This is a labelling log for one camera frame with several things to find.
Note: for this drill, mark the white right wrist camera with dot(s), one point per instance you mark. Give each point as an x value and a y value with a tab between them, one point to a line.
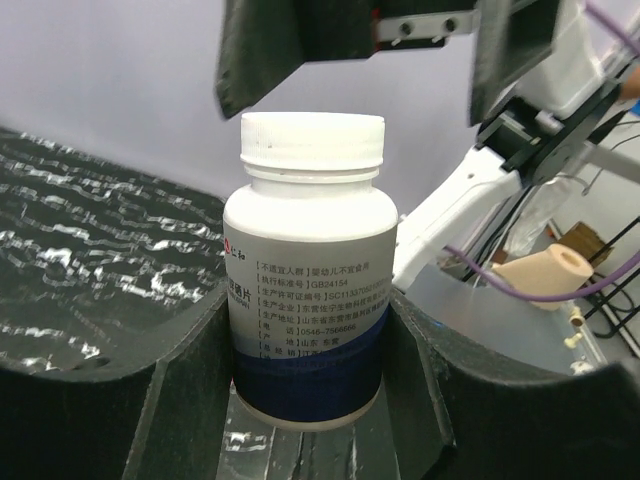
572	73

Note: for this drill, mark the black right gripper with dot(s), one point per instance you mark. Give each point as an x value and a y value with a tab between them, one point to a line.
264	42

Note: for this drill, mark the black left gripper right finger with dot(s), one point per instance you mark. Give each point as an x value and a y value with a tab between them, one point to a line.
461	411

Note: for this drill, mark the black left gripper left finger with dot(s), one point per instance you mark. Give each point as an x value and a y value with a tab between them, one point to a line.
153	409

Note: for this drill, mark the white pill bottle blue label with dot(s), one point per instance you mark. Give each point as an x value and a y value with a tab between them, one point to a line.
310	280

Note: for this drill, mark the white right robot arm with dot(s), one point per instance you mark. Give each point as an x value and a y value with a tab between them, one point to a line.
517	146

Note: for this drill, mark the beige foam roll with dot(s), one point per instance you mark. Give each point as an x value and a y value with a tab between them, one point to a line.
554	271

